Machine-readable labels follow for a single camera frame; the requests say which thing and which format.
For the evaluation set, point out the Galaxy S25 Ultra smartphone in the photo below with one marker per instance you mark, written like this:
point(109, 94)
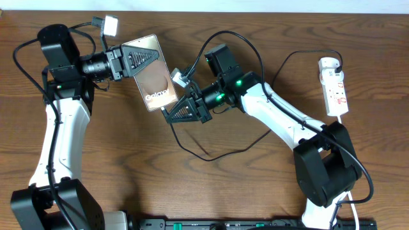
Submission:
point(154, 82)

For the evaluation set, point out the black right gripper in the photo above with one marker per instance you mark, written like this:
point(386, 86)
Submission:
point(193, 113)

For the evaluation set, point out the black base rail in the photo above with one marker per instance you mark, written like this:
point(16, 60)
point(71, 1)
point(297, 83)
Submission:
point(161, 224)

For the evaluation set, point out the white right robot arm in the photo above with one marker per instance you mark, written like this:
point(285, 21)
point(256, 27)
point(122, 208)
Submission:
point(326, 164)

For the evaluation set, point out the white surge protector power strip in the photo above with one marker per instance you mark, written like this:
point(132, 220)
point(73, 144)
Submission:
point(334, 92)

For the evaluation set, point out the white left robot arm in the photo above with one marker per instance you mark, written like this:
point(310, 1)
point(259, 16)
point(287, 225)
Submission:
point(55, 197)

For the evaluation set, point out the white USB charger adapter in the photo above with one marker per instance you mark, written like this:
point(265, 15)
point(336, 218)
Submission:
point(329, 65)

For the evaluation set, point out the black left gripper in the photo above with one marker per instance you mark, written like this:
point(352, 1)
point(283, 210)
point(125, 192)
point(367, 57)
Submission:
point(115, 61)

